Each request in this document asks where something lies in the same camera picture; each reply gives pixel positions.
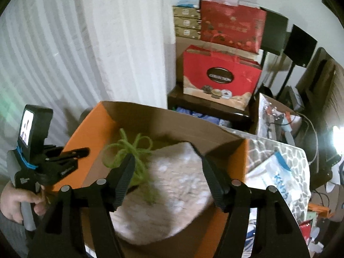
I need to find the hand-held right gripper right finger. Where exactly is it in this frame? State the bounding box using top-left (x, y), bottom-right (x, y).
top-left (191, 142), bottom-right (312, 258)

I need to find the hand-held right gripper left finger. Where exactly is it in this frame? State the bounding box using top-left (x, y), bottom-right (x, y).
top-left (27, 154), bottom-right (135, 258)

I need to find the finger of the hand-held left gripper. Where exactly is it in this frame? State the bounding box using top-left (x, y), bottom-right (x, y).
top-left (57, 147), bottom-right (90, 161)

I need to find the orange cardboard box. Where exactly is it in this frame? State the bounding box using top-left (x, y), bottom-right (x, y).
top-left (44, 101), bottom-right (249, 258)

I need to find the green yarn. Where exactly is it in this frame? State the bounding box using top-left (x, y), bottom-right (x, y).
top-left (103, 128), bottom-right (158, 203)

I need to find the beige fluffy cloth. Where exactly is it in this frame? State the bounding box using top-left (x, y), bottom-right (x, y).
top-left (110, 141), bottom-right (215, 244)

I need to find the white plastic bag blue print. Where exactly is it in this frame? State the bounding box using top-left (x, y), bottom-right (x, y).
top-left (246, 152), bottom-right (312, 207)

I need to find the person's left hand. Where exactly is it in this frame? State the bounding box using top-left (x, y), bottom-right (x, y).
top-left (0, 184), bottom-right (47, 222)

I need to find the grey white patterned blanket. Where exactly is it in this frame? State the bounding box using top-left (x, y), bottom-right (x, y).
top-left (226, 127), bottom-right (313, 258)

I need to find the blue cloth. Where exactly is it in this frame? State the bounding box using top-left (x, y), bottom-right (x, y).
top-left (175, 107), bottom-right (232, 127)

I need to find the dark wooden nightstand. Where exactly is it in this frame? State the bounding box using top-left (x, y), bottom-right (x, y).
top-left (167, 84), bottom-right (253, 133)

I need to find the clear plastic bag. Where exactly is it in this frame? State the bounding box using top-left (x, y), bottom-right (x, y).
top-left (256, 94), bottom-right (296, 138)

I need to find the open cardboard box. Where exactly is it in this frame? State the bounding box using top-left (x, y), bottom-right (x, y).
top-left (249, 93), bottom-right (303, 140)

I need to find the red gift bag oval label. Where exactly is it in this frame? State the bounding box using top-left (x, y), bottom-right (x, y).
top-left (183, 45), bottom-right (263, 111)

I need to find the white curtain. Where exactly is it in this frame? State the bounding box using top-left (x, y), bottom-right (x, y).
top-left (0, 0), bottom-right (178, 167)

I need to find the orange basket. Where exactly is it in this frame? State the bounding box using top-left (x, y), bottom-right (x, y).
top-left (308, 203), bottom-right (334, 219)

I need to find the lit lamp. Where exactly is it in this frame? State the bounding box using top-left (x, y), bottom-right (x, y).
top-left (332, 125), bottom-right (344, 155)

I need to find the brown headboard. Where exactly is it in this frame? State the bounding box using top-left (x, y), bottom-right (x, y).
top-left (296, 47), bottom-right (344, 132)

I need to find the red floral gift box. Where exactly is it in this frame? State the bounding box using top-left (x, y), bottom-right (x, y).
top-left (200, 0), bottom-right (267, 54)

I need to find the black speaker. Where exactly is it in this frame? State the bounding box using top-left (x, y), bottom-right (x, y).
top-left (283, 24), bottom-right (318, 68)
top-left (262, 8), bottom-right (289, 55)

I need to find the grey cable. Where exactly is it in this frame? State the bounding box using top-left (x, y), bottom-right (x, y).
top-left (296, 112), bottom-right (319, 165)

